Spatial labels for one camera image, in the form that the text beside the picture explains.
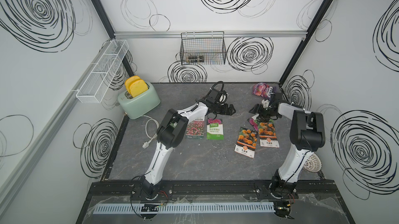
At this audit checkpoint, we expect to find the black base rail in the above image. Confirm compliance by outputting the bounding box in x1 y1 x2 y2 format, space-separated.
86 180 338 200

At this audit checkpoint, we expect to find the impatiens pink flower packet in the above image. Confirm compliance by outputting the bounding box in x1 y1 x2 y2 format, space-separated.
248 118 259 131

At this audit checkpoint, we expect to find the yellow toast slice front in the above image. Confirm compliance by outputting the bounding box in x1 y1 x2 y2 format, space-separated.
129 79 149 97

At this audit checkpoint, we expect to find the white wire shelf basket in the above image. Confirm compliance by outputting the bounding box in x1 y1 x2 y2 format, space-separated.
76 39 129 103

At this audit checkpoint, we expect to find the purple candy bag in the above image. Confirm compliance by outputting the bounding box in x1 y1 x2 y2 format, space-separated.
252 82 276 100

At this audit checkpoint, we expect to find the mixed flowers seed packet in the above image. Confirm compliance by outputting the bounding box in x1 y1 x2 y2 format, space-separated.
186 117 205 139

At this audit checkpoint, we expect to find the white slotted cable duct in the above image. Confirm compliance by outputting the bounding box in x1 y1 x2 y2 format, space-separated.
93 202 275 215

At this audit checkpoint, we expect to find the aluminium wall rail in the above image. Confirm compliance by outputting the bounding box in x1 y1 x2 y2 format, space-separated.
1 53 99 214
114 30 308 39

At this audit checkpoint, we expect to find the yellow toast slice back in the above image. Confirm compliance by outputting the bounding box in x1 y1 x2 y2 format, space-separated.
125 75 141 91

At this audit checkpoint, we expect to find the small marigold seed packet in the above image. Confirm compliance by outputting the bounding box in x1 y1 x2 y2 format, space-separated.
258 120 280 148

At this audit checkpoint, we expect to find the aluminium wall rail left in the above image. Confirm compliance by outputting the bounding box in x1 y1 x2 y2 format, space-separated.
1 53 99 214

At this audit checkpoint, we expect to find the large marigold seed packet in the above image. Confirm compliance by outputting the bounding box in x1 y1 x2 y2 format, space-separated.
234 127 259 158

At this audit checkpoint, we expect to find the dark object in basket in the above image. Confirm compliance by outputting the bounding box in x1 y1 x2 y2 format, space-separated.
186 55 205 64

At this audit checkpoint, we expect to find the black wire wall basket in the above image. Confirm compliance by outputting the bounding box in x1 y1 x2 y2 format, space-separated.
179 37 227 65

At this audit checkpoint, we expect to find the white toaster power cable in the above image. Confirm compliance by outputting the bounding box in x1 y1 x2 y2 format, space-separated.
142 114 160 149

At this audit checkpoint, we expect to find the white perforated strainer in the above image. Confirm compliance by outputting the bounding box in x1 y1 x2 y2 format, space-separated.
303 153 322 173

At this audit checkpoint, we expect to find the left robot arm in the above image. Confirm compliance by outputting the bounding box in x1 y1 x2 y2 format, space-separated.
140 81 236 198

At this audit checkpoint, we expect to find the mint green toaster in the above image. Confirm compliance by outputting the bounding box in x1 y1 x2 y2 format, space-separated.
117 82 161 119

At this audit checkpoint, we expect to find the aluminium wall rail back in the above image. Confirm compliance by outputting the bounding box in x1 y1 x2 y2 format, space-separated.
114 30 308 39

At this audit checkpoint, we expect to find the yellow toast slice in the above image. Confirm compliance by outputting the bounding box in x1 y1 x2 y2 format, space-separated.
129 79 149 97
125 75 141 91

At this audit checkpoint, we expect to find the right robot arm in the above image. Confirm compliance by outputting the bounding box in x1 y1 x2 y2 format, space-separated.
249 100 326 199

